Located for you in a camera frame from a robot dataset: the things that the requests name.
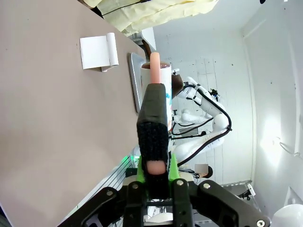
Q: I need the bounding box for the white paper towel roll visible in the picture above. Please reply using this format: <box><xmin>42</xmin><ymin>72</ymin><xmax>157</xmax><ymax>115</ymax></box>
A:
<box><xmin>79</xmin><ymin>32</ymin><xmax>120</xmax><ymax>73</ymax></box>

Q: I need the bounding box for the white plastic tray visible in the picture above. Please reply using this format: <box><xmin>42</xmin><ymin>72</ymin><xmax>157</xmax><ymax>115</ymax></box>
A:
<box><xmin>127</xmin><ymin>52</ymin><xmax>149</xmax><ymax>116</ymax></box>

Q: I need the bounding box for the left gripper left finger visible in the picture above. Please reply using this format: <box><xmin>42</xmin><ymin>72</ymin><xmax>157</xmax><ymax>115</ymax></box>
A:
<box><xmin>58</xmin><ymin>156</ymin><xmax>149</xmax><ymax>227</ymax></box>

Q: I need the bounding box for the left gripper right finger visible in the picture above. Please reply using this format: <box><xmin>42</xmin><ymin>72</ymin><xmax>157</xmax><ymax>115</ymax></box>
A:
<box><xmin>169</xmin><ymin>153</ymin><xmax>271</xmax><ymax>227</ymax></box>

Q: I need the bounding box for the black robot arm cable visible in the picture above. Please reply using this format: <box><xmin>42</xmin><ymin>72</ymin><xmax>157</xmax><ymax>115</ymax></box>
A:
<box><xmin>176</xmin><ymin>84</ymin><xmax>233</xmax><ymax>167</ymax></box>

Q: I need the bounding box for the white cup with brown liquid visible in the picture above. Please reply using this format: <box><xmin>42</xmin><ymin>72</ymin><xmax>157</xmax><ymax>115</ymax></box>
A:
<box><xmin>141</xmin><ymin>39</ymin><xmax>185</xmax><ymax>99</ymax></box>

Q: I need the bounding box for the yellow cloth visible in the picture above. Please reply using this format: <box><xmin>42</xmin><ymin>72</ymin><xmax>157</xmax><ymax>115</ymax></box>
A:
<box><xmin>84</xmin><ymin>0</ymin><xmax>219</xmax><ymax>37</ymax></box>

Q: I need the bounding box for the person with dark hair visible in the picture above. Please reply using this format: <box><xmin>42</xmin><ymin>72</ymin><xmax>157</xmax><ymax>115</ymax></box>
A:
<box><xmin>194</xmin><ymin>164</ymin><xmax>214</xmax><ymax>180</ymax></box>

